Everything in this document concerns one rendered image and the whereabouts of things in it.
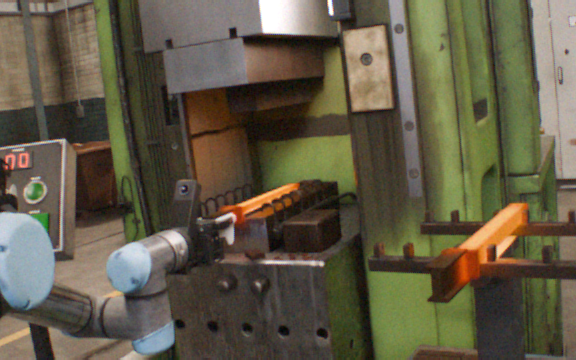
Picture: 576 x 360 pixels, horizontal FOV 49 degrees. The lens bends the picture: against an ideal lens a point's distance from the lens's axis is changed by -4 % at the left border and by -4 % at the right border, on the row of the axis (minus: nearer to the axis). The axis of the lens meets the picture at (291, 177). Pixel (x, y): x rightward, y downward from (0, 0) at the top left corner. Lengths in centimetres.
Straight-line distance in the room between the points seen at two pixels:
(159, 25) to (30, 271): 78
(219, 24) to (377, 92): 35
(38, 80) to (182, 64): 966
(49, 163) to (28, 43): 947
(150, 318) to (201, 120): 67
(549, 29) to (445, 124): 514
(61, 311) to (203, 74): 58
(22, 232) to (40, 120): 1019
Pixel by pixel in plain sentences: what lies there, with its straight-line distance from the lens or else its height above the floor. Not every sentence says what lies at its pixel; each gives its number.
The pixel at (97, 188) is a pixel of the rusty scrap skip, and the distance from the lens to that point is 796.
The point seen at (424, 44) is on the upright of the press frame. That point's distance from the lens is 136.
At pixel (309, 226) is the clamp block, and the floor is 97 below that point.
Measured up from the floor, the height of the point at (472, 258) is 102.
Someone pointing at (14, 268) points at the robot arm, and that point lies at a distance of 79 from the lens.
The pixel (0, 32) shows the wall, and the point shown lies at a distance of 1080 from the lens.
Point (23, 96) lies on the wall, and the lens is 1085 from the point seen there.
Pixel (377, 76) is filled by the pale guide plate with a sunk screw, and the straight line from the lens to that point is 136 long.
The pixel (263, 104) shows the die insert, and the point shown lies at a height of 122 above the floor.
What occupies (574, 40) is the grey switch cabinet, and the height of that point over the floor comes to 139.
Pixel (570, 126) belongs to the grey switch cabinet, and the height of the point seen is 60.
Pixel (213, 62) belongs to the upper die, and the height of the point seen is 132.
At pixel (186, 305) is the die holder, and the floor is 81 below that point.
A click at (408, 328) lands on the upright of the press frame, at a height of 70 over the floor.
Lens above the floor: 125
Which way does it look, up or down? 8 degrees down
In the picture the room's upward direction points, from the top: 7 degrees counter-clockwise
